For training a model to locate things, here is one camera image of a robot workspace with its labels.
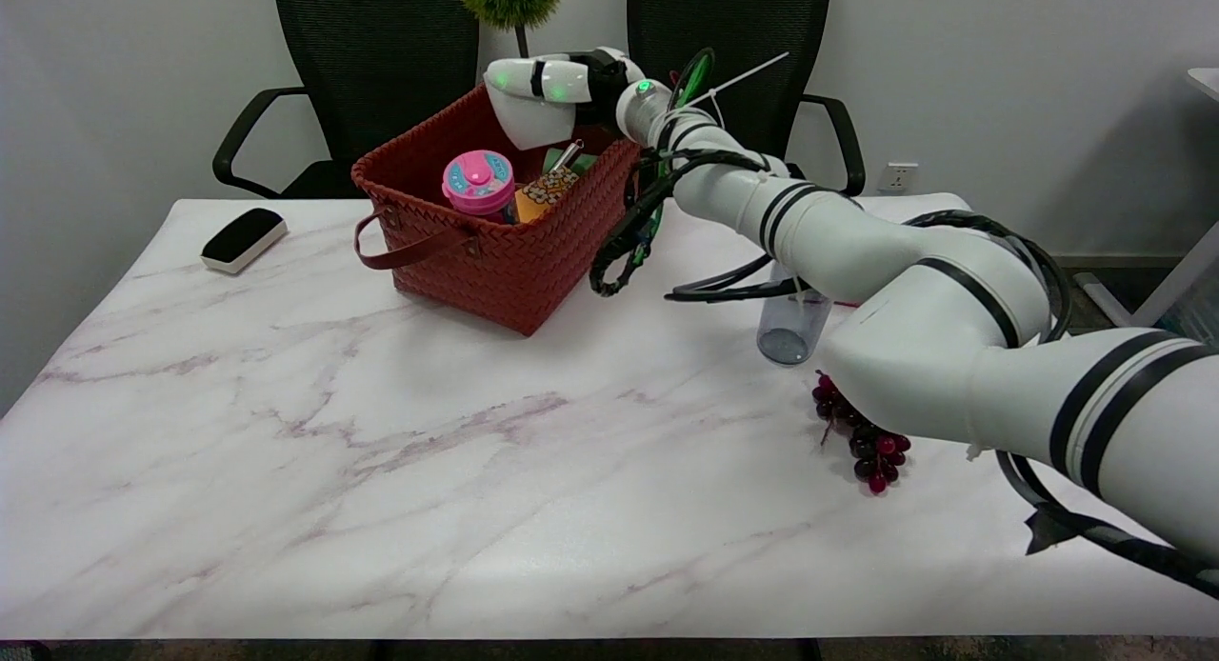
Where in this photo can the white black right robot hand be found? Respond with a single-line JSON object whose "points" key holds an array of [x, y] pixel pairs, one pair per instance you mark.
{"points": [[562, 80]]}

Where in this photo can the green ball plant white pot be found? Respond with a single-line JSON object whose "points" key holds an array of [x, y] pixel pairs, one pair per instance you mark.
{"points": [[533, 123]]}

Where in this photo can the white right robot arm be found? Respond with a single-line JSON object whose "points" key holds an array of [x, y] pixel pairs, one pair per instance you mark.
{"points": [[905, 280]]}

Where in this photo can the brown woven storage basket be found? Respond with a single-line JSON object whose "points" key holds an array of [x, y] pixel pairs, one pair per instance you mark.
{"points": [[495, 261]]}

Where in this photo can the green packet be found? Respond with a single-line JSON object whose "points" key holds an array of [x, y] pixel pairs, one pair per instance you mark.
{"points": [[583, 162]]}

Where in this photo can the orange snack box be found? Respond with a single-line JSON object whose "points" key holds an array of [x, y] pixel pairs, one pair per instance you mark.
{"points": [[543, 192]]}

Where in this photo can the pink lidded cup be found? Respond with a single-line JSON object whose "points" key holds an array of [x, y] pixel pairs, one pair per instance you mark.
{"points": [[477, 180]]}

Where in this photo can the white zip tie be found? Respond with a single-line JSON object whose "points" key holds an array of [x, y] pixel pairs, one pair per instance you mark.
{"points": [[743, 77]]}

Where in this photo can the black mesh office chair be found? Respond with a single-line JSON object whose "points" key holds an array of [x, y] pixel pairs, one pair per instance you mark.
{"points": [[743, 13], [381, 61]]}

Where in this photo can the clear bottle black lid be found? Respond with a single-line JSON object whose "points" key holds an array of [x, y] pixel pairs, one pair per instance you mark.
{"points": [[790, 332]]}

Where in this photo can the black white board eraser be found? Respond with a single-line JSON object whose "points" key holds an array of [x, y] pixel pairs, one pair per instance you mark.
{"points": [[243, 239]]}

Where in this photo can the dark red grape bunch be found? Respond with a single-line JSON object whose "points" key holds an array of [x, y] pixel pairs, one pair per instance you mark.
{"points": [[876, 456]]}

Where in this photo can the white side desk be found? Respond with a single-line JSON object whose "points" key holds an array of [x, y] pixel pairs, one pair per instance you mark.
{"points": [[1171, 290]]}

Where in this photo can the white wall socket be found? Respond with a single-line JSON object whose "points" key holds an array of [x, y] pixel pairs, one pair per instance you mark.
{"points": [[897, 177]]}

